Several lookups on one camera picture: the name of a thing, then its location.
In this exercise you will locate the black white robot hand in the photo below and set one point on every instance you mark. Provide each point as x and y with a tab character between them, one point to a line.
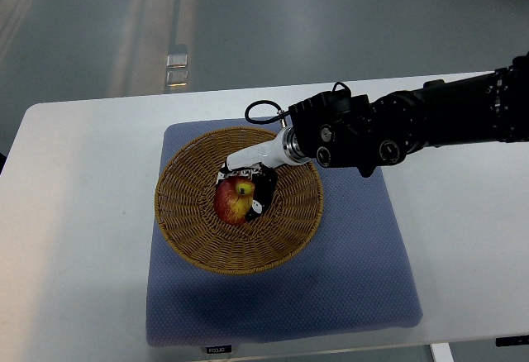
257	164

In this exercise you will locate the red yellow apple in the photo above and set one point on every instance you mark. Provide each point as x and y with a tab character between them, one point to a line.
233	200

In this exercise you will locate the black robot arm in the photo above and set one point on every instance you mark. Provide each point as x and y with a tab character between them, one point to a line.
340	130

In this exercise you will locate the woven wicker basket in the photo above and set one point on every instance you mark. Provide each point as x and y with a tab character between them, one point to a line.
211	227

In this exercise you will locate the metal floor plate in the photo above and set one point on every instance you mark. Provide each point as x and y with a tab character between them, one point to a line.
176	70

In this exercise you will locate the blue quilted mat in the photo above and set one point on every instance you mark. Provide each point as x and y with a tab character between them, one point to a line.
354	275

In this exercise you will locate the black table label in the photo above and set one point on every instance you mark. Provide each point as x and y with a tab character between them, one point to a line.
220	349

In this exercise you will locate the white table leg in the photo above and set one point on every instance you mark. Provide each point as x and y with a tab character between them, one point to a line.
441	352

